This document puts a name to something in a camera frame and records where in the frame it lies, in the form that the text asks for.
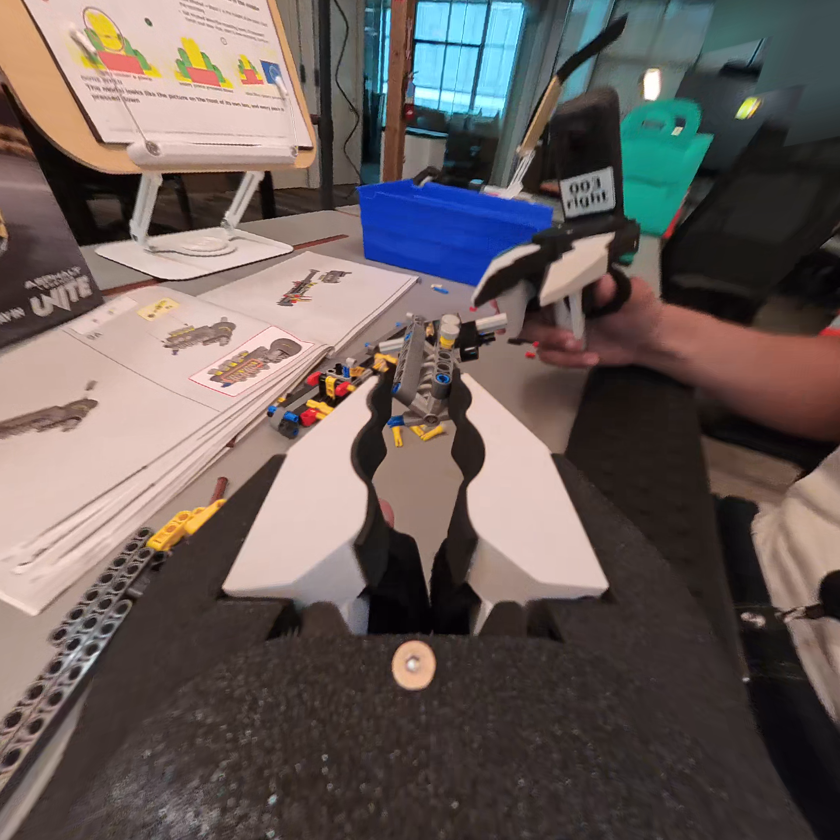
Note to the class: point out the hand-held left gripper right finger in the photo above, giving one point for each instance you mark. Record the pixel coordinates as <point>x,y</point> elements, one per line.
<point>531,525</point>

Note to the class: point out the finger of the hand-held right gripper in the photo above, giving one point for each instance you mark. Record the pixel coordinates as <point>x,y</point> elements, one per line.
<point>515,308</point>
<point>577,272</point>

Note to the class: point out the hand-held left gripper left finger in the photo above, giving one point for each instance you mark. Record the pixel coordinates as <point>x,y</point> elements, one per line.
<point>302,518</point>

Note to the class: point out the black toy gear assembly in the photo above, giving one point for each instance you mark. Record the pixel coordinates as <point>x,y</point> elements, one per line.
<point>426,367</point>

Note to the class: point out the pile of yellow toy pins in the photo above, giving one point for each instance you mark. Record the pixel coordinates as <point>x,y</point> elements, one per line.
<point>430,432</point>

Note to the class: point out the person's right forearm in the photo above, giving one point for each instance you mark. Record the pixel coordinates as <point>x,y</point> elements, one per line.
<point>754,374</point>

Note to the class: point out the toy car set box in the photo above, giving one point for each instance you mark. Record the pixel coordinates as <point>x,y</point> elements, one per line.
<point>39,262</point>

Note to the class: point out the person's right hand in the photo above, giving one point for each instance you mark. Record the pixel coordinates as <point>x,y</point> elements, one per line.
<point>623,334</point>

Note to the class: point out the person's left hand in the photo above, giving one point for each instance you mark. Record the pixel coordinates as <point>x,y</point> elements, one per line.
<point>386,513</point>

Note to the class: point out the scatter of small toy pins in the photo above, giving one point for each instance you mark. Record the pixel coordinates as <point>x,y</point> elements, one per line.
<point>530,354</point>

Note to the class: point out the teal felt bag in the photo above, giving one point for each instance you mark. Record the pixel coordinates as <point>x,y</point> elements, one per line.
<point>663,164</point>

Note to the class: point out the blue plastic bin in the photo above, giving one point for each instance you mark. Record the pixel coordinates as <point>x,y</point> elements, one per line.
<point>446,236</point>

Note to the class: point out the black dimpled mat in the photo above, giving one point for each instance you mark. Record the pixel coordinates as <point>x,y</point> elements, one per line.
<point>643,459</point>

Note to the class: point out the partly built toy chassis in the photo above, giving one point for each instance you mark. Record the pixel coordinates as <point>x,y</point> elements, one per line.
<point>328,387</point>

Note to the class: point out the white cabinet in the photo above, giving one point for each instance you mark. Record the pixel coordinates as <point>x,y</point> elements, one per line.
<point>426,154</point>

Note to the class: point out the black office chair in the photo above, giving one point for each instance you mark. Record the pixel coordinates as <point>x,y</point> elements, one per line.
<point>754,223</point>

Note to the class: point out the building instruction booklet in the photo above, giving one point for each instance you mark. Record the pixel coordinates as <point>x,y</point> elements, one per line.
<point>131,426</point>

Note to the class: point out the wooden pillar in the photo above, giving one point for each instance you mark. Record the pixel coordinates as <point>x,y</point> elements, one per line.
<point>399,85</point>

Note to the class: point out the long black toy beam assembly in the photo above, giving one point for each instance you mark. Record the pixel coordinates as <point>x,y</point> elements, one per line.
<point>79,630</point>

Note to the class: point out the black stand pole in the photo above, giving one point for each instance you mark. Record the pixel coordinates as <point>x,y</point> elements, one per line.
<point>326,98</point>

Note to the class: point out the black badge reel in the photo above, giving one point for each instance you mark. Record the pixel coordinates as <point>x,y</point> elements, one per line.
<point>828,594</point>

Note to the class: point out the wall light fixture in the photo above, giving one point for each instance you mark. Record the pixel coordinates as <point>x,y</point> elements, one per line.
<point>651,84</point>

